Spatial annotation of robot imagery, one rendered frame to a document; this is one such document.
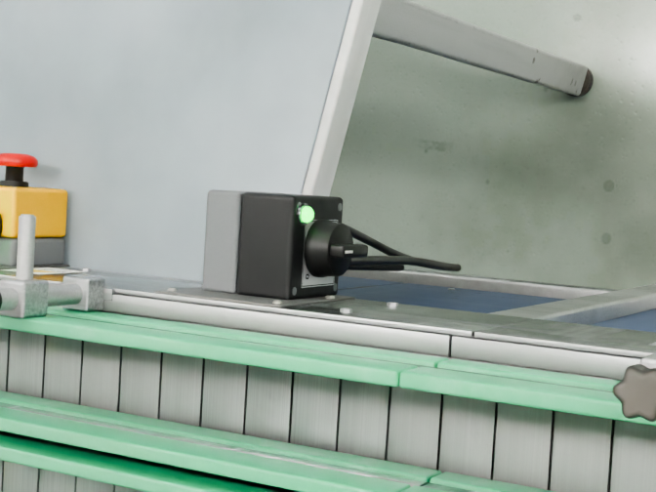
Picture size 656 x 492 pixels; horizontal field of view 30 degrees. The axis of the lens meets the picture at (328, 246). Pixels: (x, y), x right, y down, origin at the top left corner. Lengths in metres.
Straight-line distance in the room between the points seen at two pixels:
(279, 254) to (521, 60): 0.60
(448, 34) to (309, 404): 0.51
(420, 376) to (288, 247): 0.22
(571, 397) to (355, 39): 0.42
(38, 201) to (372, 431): 0.42
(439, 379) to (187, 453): 0.19
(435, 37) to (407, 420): 0.50
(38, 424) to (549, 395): 0.38
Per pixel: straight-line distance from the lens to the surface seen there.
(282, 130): 1.02
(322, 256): 0.92
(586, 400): 0.69
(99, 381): 0.97
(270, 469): 0.79
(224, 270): 0.94
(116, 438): 0.86
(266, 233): 0.92
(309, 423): 0.86
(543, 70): 1.52
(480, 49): 1.33
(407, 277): 1.52
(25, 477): 1.03
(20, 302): 0.89
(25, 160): 1.12
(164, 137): 1.08
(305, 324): 0.86
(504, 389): 0.71
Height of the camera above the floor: 1.62
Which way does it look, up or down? 61 degrees down
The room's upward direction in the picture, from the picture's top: 92 degrees counter-clockwise
